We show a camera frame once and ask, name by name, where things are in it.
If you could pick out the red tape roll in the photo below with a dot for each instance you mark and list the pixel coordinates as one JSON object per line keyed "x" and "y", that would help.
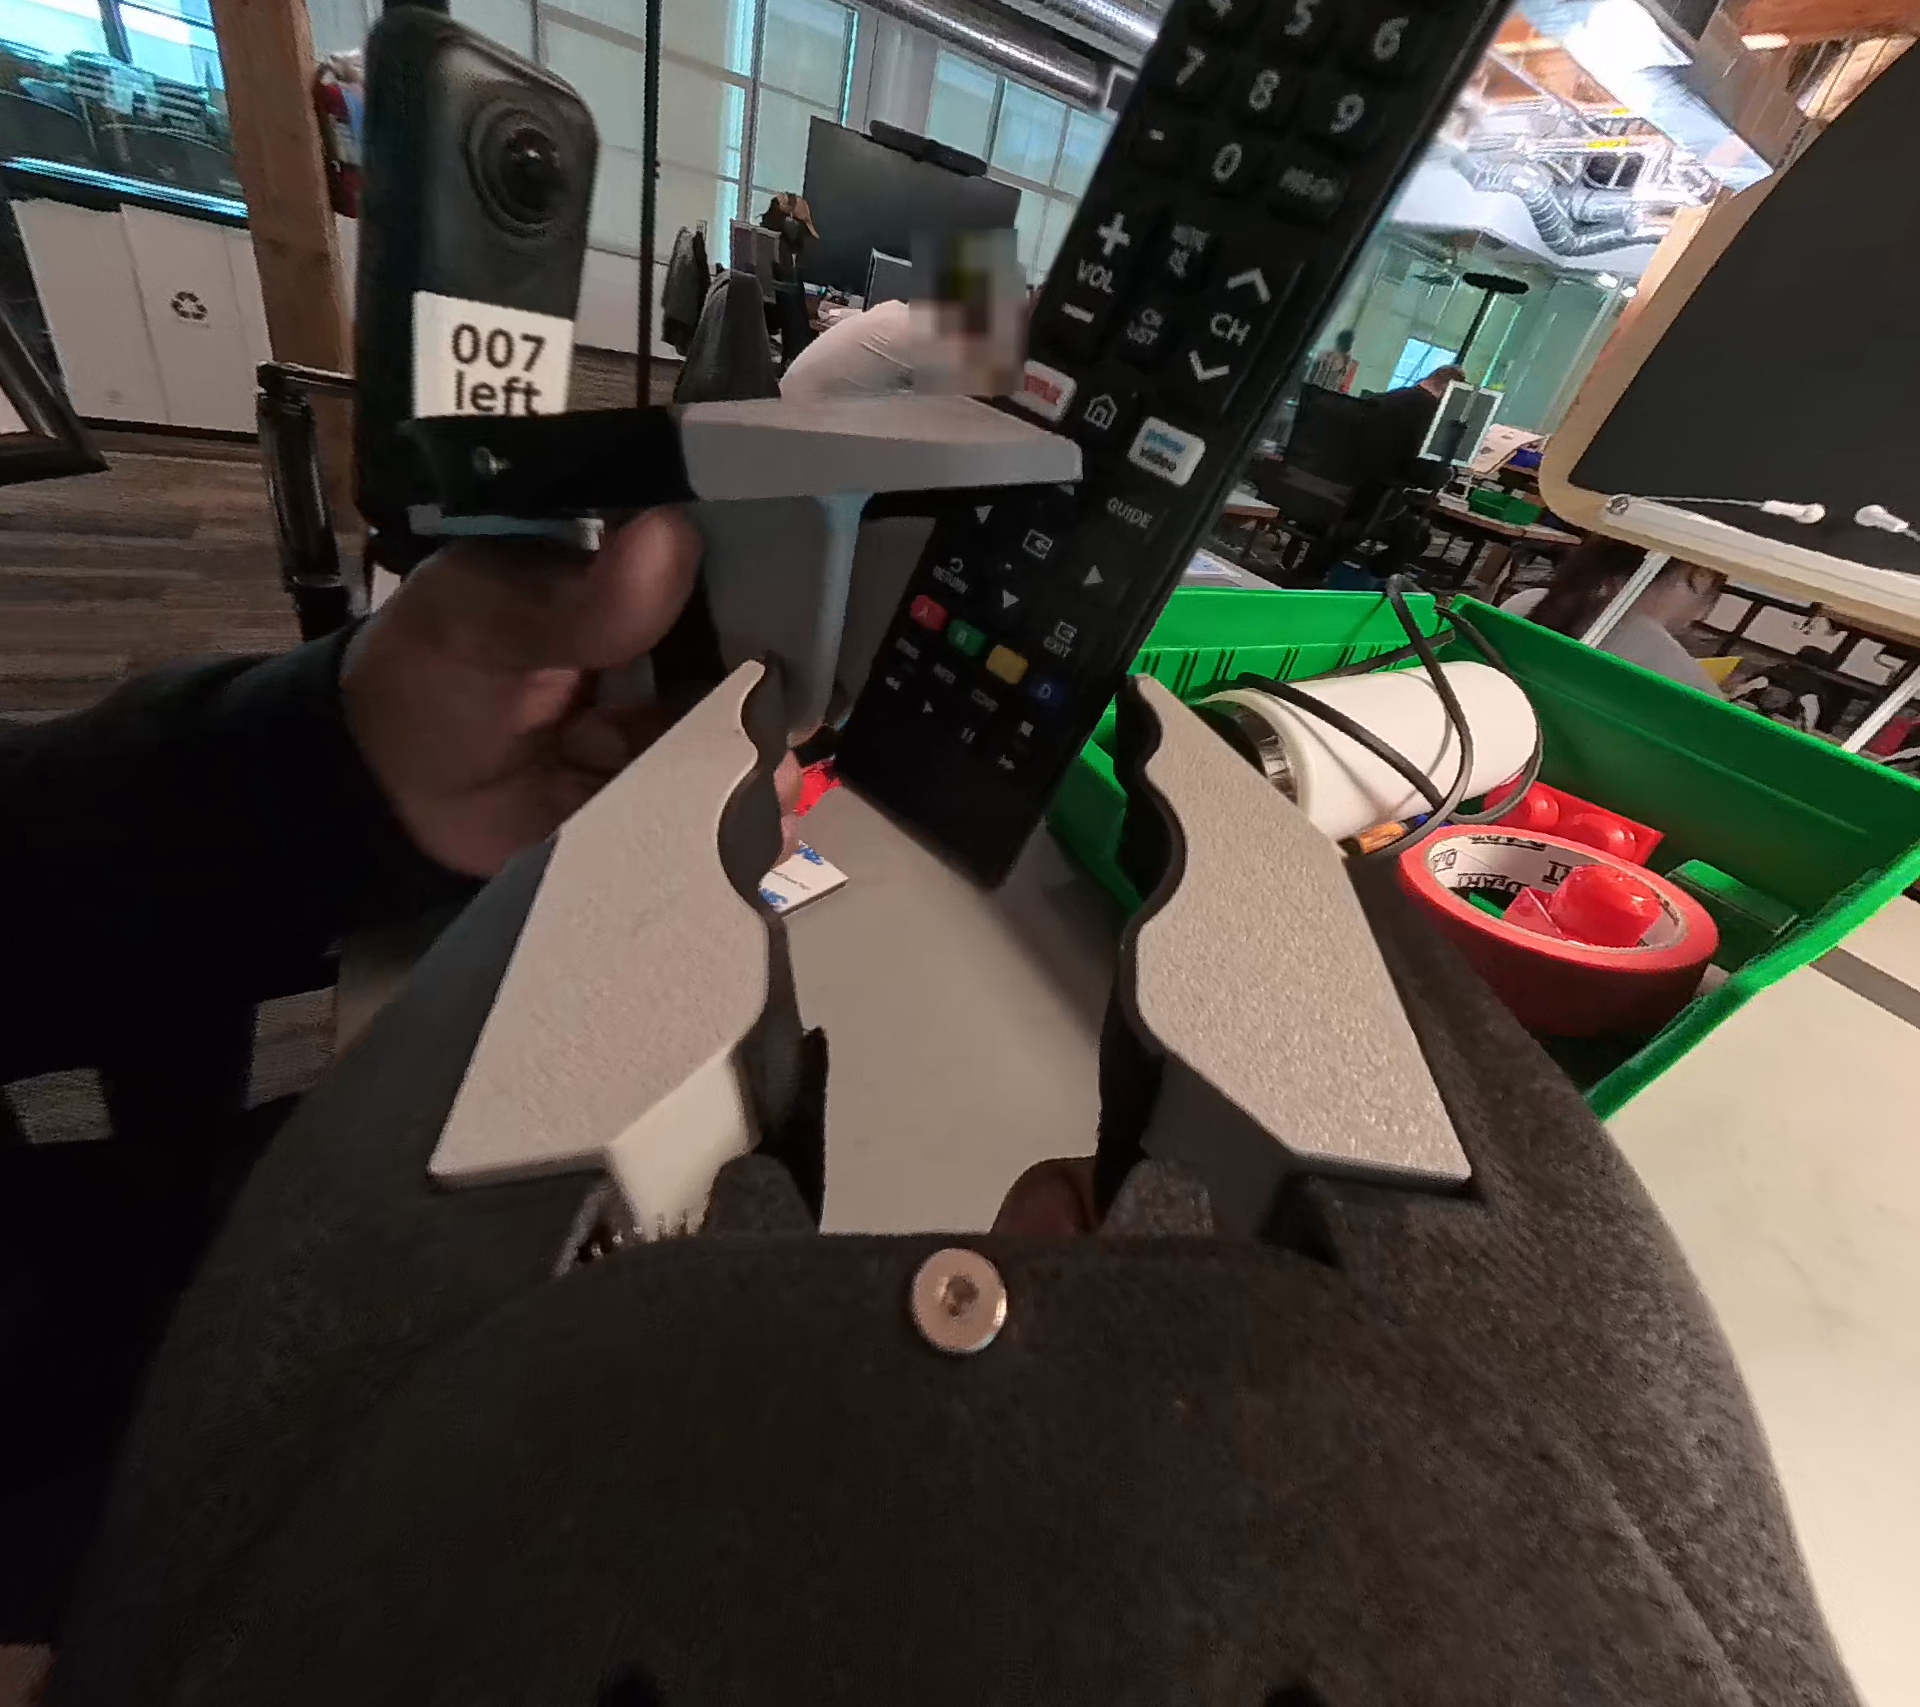
{"x": 1560, "y": 980}

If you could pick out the black stand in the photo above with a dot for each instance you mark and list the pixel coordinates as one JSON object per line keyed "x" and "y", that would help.
{"x": 293, "y": 492}

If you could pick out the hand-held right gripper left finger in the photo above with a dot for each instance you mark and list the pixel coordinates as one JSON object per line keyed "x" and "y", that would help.
{"x": 630, "y": 988}

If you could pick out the red plastic cap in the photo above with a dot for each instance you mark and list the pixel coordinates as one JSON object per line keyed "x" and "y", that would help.
{"x": 1599, "y": 904}

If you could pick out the large black monitor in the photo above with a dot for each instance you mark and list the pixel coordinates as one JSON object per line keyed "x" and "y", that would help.
{"x": 901, "y": 192}

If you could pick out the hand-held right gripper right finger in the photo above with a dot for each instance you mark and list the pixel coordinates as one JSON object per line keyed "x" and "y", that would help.
{"x": 1274, "y": 988}

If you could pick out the wooden column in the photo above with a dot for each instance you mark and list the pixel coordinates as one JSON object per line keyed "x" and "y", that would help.
{"x": 263, "y": 86}

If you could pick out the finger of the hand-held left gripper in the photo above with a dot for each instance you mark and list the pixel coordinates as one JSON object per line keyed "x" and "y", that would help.
{"x": 855, "y": 446}

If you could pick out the black board with wooden frame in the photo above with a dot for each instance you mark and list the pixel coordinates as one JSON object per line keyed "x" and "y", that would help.
{"x": 1770, "y": 356}

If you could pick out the white sticker card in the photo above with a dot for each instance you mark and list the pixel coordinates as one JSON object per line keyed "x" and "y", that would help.
{"x": 802, "y": 878}

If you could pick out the red fire extinguisher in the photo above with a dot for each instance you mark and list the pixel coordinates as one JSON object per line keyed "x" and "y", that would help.
{"x": 339, "y": 140}

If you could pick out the white steel tumbler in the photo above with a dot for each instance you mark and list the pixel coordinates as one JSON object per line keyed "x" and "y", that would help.
{"x": 1394, "y": 732}

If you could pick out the person's left forearm black sleeve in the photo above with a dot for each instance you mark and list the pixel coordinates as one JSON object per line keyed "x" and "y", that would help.
{"x": 164, "y": 868}

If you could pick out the black remote control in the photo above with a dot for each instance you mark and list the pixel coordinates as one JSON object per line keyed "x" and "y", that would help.
{"x": 1274, "y": 162}

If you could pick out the white recycling cabinet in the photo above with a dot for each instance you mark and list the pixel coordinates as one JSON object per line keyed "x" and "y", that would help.
{"x": 143, "y": 312}

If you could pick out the person's left hand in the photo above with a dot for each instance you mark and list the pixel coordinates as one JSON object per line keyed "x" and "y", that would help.
{"x": 494, "y": 688}

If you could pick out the green plastic bin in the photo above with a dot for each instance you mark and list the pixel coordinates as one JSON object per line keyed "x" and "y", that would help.
{"x": 1695, "y": 762}

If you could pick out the red plastic tray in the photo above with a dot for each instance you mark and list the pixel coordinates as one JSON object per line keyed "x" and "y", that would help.
{"x": 1574, "y": 814}

